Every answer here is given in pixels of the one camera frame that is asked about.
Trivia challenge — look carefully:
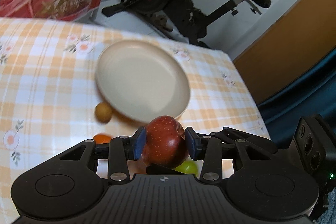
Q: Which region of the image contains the dark red apple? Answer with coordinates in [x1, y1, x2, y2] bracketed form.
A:
[142, 115, 189, 168]

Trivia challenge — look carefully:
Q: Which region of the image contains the orange plaid floral tablecloth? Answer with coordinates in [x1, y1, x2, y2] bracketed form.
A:
[1, 18, 269, 223]

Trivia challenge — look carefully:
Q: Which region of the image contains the small brown longan fruit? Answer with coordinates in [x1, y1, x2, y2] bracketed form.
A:
[94, 102, 113, 123]

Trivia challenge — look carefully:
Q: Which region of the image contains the beige ceramic bowl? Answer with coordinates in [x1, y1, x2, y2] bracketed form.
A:
[95, 40, 191, 123]

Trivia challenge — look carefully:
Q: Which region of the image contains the orange mandarin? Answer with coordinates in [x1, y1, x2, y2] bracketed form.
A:
[93, 134, 112, 144]

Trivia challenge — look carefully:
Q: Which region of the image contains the green apple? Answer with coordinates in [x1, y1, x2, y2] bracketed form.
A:
[174, 160, 199, 176]

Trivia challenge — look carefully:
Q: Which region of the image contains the wooden door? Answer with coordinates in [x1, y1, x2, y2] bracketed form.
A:
[234, 0, 335, 103]

